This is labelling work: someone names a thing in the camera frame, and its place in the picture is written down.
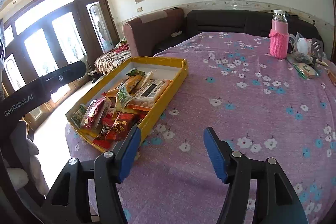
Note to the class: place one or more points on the yellow cardboard tray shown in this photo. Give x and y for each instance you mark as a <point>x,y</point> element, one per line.
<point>163,68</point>

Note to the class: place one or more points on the pink thermos knitted sleeve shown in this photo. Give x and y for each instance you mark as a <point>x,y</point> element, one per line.
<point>279,37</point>

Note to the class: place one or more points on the white red snack packet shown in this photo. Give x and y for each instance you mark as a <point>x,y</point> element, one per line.
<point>147,76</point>

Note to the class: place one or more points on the black sofa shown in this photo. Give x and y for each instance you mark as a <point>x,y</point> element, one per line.
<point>240,21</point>

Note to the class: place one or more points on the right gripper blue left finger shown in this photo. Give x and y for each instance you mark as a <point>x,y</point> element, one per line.
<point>68,199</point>

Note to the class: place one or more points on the yellow cheese crackers bag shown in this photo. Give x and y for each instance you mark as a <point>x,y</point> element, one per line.
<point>124,109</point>

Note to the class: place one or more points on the patterned blanket bed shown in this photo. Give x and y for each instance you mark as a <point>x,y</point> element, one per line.
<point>112,59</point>

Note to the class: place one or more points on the white plastic cup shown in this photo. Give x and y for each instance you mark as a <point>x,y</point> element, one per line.
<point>304,46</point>

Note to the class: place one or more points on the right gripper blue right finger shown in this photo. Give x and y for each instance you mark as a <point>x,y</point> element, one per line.
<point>276,200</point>

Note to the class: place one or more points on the large clear orange cracker pack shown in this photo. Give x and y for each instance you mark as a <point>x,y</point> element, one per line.
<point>147,96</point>

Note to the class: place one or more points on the green pea snack packet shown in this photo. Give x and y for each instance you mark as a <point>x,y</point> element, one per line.
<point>135,72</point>

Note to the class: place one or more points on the dark red gold-circle packet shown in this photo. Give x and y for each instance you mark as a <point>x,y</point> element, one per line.
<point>78,115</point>

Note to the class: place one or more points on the orange biscuit pack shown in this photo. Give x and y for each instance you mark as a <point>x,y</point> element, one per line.
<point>129,83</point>

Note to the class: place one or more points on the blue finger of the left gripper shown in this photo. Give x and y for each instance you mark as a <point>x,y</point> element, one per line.
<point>60,77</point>

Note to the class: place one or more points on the white green small packet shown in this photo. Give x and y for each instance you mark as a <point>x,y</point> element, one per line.
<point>124,96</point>

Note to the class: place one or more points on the red black sugar candy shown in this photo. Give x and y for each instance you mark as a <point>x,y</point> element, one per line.
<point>102,140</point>

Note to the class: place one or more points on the brown wrapped snack bar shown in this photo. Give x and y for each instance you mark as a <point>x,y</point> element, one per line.
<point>331,75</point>

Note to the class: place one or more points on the round crackers green bag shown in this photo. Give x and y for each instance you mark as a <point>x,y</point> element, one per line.
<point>305,71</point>

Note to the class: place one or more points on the white gloved left hand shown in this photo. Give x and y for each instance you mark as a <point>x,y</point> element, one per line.
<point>23,166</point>

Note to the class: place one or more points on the dark phone stand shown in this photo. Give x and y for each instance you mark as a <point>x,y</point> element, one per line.
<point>316,49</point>

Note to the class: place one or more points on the wooden glass door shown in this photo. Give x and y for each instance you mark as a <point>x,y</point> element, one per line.
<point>47,35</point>

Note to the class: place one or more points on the dark red gold-text packet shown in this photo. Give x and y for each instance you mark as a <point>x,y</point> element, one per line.
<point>121,126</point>

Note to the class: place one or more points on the clear pack red label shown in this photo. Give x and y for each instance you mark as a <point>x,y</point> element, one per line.
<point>94,113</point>

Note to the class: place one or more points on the purple floral tablecloth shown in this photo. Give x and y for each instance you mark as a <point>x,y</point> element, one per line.
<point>260,106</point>

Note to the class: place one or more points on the dark red armchair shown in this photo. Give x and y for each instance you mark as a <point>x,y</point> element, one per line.
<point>152,33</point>

